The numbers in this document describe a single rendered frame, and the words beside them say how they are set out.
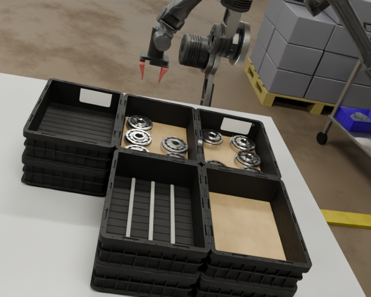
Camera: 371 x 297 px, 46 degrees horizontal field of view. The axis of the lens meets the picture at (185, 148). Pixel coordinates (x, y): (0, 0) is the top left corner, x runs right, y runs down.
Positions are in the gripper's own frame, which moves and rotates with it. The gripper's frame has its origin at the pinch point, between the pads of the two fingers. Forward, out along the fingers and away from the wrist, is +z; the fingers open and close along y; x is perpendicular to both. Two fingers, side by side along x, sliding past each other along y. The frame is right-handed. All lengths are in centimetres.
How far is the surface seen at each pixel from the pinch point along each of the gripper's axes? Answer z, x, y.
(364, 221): 102, 71, 169
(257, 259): 19, -69, 33
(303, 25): 10, 219, 136
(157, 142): 23.7, -5.4, 7.1
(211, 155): 24.3, -7.2, 29.2
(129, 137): 20.9, -9.3, -4.1
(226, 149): 23.9, -1.0, 36.2
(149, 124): 20.1, 2.4, 3.1
